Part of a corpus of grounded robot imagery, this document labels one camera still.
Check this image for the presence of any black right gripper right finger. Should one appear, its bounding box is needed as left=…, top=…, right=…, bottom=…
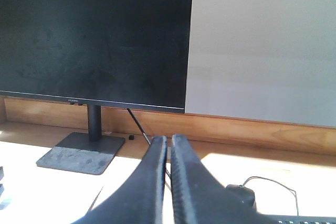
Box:
left=171, top=134, right=276, bottom=224

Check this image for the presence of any black computer monitor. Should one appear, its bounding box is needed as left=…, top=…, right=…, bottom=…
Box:
left=1, top=0, right=192, bottom=175

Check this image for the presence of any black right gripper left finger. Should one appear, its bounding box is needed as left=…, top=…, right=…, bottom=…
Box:
left=75, top=136, right=167, bottom=223

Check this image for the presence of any black computer mouse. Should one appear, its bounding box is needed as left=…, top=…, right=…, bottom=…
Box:
left=226, top=184, right=257, bottom=210

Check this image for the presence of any black keyboard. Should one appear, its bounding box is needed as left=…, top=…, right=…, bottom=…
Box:
left=268, top=215, right=336, bottom=224

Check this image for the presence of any black monitor cable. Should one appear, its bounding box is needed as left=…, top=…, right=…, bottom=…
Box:
left=127, top=108, right=171, bottom=183

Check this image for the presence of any wooden desk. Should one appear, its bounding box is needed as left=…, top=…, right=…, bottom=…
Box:
left=1, top=98, right=335, bottom=223

